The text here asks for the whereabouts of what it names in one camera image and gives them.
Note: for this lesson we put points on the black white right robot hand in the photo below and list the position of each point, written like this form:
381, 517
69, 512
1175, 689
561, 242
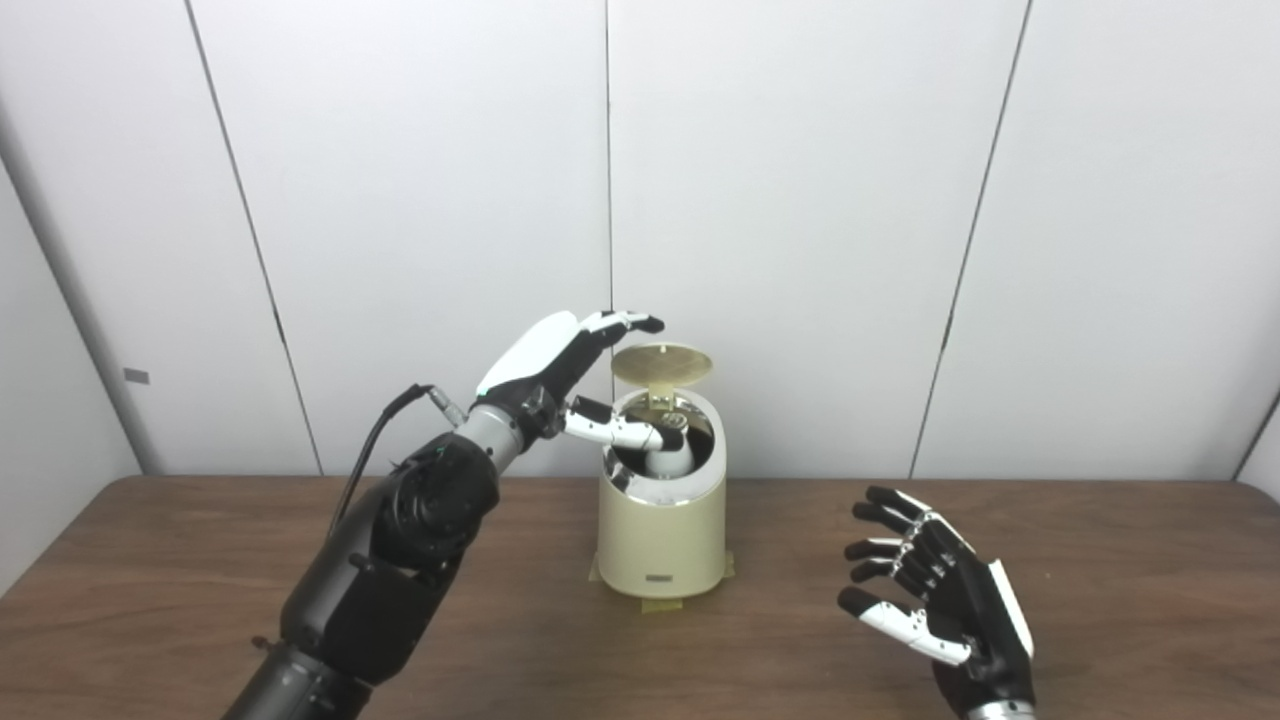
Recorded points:
960, 610

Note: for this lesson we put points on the small white plastic bottle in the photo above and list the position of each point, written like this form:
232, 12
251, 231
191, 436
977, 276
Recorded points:
670, 462

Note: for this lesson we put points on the cream-colored bin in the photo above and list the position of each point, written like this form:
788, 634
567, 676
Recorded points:
662, 540

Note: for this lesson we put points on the round cream bin lid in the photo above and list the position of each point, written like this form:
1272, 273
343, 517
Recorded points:
662, 362

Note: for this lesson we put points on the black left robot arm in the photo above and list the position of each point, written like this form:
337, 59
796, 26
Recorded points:
400, 560

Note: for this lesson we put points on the small grey wall tag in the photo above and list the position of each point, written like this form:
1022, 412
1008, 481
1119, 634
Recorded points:
136, 376

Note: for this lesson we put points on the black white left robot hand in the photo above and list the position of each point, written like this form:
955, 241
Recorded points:
540, 365

